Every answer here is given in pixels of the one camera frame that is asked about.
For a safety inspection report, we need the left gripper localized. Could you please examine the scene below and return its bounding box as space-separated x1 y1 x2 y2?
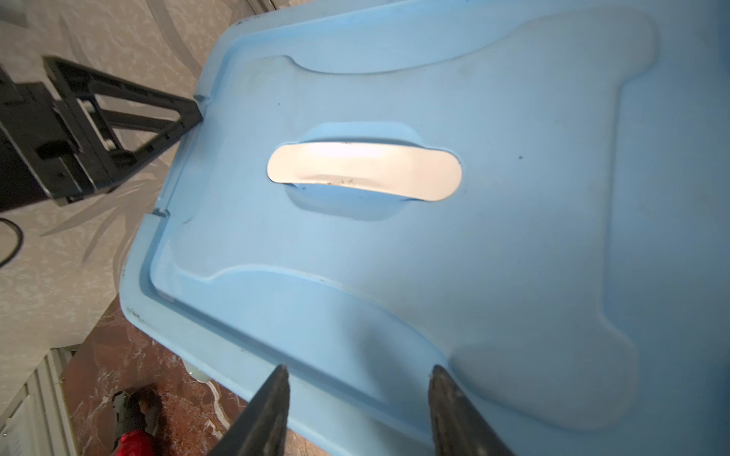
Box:
1 56 203 212

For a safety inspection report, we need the blue plastic bin lid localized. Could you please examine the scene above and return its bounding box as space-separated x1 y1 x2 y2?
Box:
120 1 729 455

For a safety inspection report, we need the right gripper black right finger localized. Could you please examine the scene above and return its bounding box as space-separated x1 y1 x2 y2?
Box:
428 365 513 456

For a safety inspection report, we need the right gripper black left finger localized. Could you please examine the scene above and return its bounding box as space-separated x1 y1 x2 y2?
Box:
207 364 291 456

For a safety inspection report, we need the red small object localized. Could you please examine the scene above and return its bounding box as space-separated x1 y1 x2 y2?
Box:
111 386 163 456

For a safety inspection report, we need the aluminium frame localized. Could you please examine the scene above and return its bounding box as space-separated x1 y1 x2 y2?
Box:
1 346 78 455

